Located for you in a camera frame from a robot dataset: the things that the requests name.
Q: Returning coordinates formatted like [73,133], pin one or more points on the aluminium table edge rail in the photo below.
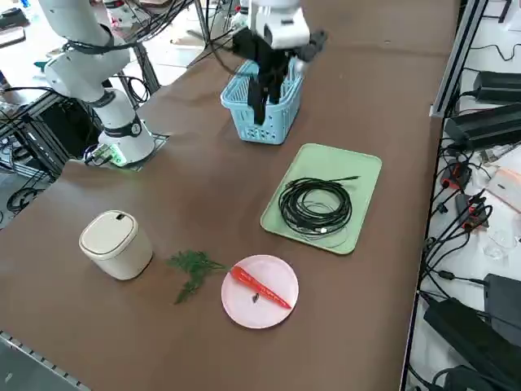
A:
[32,354]

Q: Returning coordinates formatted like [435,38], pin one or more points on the aluminium camera post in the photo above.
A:
[459,53]

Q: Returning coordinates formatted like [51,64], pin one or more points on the black metal rack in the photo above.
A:
[38,140]

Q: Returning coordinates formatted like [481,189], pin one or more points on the black power adapter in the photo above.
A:
[498,87]
[468,338]
[484,126]
[506,297]

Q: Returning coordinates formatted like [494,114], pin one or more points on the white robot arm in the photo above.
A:
[122,130]
[244,14]

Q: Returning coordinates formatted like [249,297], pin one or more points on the aluminium frame leg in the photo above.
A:
[201,24]
[144,65]

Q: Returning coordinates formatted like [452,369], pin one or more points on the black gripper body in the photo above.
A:
[272,61]

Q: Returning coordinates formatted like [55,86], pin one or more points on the cream lidded bin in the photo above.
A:
[122,256]

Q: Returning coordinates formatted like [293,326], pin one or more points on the orange toy carrot green leaves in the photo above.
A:
[252,281]

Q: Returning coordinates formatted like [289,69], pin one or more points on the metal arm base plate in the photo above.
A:
[160,141]

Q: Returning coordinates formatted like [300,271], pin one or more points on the orange black connector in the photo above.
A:
[456,175]
[474,213]

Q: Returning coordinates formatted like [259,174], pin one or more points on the blue plastic basket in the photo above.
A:
[234,104]

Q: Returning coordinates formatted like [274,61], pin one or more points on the pink plate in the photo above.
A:
[260,317]

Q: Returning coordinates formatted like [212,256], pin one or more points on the white pink box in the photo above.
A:
[506,187]

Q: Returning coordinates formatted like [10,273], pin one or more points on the green tray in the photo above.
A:
[325,163]

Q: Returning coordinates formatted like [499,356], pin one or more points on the small white red device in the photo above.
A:
[118,14]

